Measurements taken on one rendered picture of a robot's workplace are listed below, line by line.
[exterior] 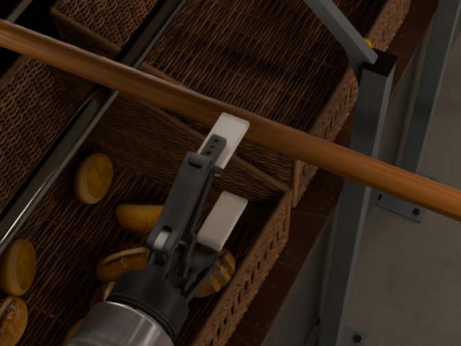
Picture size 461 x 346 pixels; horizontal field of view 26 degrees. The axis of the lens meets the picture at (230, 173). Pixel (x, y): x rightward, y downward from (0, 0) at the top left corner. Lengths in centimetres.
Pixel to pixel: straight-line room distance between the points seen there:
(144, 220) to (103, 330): 79
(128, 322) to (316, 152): 29
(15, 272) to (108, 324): 75
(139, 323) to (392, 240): 158
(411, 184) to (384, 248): 139
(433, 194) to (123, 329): 35
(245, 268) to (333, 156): 51
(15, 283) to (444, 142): 135
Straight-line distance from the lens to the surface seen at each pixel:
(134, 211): 168
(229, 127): 98
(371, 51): 148
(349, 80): 180
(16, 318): 162
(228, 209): 109
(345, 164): 105
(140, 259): 164
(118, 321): 90
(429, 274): 240
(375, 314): 233
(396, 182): 104
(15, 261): 165
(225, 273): 163
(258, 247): 155
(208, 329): 148
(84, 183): 172
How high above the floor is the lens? 204
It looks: 54 degrees down
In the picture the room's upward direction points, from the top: straight up
